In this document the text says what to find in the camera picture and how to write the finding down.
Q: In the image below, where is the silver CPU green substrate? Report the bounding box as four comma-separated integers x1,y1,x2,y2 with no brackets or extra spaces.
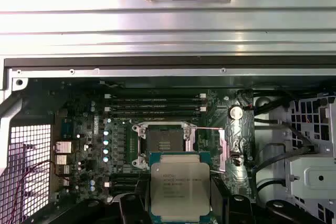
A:
148,151,212,222

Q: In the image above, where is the green motherboard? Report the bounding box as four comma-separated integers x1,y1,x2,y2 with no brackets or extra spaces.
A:
51,77,255,210

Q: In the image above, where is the black round cable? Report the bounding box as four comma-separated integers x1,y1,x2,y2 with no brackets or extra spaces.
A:
236,87,292,104

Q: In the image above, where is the black PC case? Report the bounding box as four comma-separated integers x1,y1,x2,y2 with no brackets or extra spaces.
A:
0,57,336,224

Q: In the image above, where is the silver drive cage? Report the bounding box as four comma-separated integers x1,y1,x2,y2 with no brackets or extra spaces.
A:
283,95,336,224

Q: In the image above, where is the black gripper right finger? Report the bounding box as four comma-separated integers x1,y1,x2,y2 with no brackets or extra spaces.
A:
211,174,336,224

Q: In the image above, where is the metal socket cover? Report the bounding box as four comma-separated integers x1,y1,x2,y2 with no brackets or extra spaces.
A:
194,127,231,172

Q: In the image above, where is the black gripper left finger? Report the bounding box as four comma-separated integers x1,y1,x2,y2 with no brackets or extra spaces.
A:
25,178,150,224

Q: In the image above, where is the silver coin battery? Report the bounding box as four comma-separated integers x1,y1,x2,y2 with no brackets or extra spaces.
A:
227,104,244,120

